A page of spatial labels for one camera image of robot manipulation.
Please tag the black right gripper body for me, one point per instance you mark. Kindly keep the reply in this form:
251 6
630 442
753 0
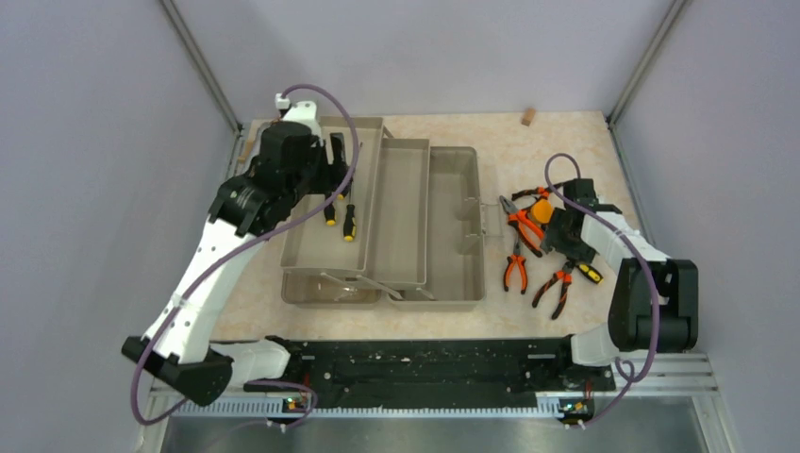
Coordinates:
566 242

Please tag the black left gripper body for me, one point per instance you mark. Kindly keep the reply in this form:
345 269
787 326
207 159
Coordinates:
322 176

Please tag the orange tape measure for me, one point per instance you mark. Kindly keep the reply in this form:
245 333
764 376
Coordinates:
541 212

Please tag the black yellow large screwdriver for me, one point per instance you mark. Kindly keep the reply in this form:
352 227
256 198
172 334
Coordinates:
589 272

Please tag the black yellow small screwdriver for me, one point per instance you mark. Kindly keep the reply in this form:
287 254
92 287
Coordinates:
349 224

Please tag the translucent beige tool box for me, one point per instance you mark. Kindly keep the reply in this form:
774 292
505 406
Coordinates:
421 229

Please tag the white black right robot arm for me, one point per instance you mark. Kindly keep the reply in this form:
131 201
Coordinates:
655 300

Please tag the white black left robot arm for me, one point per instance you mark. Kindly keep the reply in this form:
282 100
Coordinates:
249 209

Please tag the large orange combination pliers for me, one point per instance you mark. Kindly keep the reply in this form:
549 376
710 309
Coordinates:
530 233

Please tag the orange long-nose pliers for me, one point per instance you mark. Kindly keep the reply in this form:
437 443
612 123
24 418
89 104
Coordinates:
537 193

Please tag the black yellow medium screwdriver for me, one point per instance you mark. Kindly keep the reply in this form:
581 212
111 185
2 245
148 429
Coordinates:
330 215

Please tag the small wooden block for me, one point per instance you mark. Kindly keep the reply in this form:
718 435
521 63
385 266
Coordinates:
528 117

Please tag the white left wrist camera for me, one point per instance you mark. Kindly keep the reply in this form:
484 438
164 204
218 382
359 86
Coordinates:
304 113

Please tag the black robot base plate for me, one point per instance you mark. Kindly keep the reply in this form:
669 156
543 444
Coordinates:
325 365

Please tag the aluminium frame rail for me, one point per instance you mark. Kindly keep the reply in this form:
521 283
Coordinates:
680 376

